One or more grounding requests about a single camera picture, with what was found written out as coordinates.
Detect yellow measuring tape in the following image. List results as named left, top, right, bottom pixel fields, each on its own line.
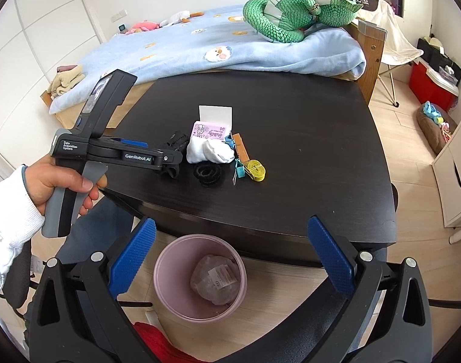
left=242, top=160, right=267, bottom=182

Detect crumpled clear plastic wrap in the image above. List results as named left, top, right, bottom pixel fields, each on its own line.
left=190, top=254, right=243, bottom=307

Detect red cooler box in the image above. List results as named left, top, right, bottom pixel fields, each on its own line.
left=409, top=60, right=460, bottom=112

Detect white duck plush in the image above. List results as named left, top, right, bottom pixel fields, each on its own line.
left=160, top=11, right=204, bottom=27

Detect black hair tie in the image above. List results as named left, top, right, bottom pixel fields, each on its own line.
left=193, top=163, right=222, bottom=188

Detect beige folding chair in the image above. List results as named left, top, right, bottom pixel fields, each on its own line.
left=357, top=0, right=424, bottom=106

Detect pink plush toy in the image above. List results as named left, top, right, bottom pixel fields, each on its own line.
left=125, top=21, right=161, bottom=35

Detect white cabinet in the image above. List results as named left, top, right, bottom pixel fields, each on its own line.
left=432, top=104, right=461, bottom=229

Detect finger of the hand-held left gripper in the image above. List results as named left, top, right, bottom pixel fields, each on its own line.
left=153, top=165, right=180, bottom=181
left=164, top=130, right=189, bottom=156

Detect person's left leg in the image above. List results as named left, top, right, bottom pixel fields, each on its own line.
left=56, top=197, right=140, bottom=311

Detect black office chair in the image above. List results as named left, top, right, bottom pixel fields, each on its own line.
left=0, top=238, right=40, bottom=312

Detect white wardrobe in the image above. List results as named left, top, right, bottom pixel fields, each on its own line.
left=0, top=0, right=115, bottom=182

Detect blue toy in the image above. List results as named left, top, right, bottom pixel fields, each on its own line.
left=423, top=101, right=443, bottom=122

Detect light blue printed blanket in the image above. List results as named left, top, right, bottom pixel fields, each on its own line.
left=49, top=5, right=367, bottom=115

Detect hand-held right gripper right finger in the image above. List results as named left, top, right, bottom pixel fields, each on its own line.
left=223, top=215, right=433, bottom=363

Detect pink eraser box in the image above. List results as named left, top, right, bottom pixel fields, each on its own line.
left=190, top=120, right=231, bottom=141

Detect green dragon plush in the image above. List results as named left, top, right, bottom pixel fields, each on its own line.
left=242, top=0, right=361, bottom=43

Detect red cloth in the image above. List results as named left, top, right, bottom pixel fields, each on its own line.
left=134, top=321, right=203, bottom=363

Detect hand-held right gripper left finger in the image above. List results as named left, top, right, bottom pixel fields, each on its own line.
left=28, top=217, right=157, bottom=363

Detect pink waste bin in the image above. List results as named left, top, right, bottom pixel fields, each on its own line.
left=153, top=234, right=248, bottom=324

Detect person's left hand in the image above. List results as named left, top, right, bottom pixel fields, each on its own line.
left=26, top=157, right=101, bottom=217

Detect folded beige towels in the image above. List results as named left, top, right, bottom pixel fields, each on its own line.
left=47, top=64, right=86, bottom=99

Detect black printed bag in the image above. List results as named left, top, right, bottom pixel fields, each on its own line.
left=346, top=0, right=382, bottom=12

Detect teal binder clip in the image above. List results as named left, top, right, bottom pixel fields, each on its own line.
left=232, top=159, right=246, bottom=187

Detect person's left forearm white sleeve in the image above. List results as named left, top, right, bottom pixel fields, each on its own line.
left=0, top=164, right=45, bottom=311

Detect wooden bed frame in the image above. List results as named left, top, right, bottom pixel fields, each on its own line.
left=40, top=19, right=388, bottom=129

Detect brown cushion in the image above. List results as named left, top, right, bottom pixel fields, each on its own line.
left=417, top=104, right=458, bottom=155

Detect wooden clothespin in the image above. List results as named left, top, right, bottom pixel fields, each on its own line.
left=232, top=133, right=252, bottom=164

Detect white sock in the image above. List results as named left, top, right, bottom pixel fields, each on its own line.
left=186, top=136, right=235, bottom=165

